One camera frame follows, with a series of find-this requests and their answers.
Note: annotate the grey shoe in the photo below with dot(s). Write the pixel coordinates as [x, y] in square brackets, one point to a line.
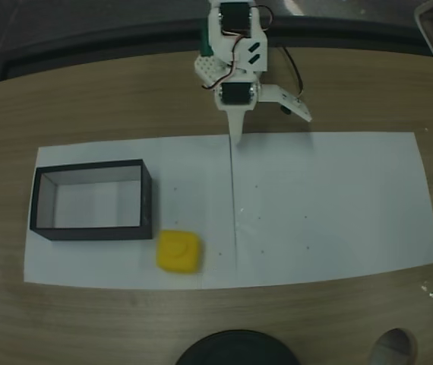
[393, 348]

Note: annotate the dark open rectangular box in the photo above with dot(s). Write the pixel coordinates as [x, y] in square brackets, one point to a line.
[146, 213]

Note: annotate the black round object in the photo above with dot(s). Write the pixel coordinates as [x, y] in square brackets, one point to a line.
[235, 350]

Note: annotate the yellow square block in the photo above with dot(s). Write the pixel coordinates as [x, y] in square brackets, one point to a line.
[179, 251]

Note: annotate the white paper sheet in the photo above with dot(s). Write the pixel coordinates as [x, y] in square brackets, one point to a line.
[326, 197]
[125, 262]

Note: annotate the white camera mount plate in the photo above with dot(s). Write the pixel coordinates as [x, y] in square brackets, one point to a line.
[282, 98]

